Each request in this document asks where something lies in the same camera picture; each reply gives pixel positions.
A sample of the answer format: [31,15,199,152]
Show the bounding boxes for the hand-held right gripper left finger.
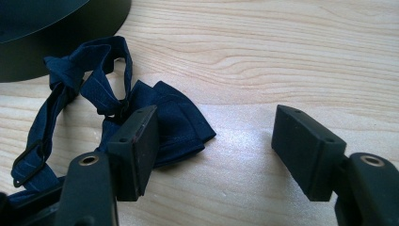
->
[106,105,160,202]

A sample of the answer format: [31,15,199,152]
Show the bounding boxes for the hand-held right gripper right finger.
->
[271,105,348,202]

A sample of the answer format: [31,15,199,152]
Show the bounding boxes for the navy blue bow tie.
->
[7,35,217,206]

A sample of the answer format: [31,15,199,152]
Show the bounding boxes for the dark round box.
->
[0,0,133,84]

